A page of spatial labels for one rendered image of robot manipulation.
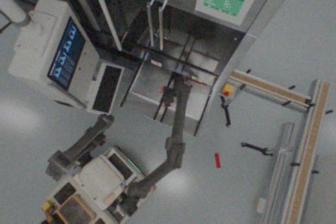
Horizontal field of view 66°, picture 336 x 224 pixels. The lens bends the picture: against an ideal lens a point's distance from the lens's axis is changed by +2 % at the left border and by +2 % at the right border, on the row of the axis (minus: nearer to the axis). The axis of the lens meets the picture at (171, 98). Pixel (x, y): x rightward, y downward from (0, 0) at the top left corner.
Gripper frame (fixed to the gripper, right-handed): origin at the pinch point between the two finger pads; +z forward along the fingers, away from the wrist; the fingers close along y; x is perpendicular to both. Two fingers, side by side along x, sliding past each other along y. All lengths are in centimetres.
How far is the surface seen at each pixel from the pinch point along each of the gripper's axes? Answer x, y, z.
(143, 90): 8.7, -15.5, 31.7
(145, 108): 7.3, -0.4, 31.5
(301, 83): 209, -6, -3
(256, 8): -13, -14, -88
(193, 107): 37.6, 6.9, 8.9
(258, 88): 78, 3, -26
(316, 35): 244, -62, -23
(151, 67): 17.9, -33.3, 27.0
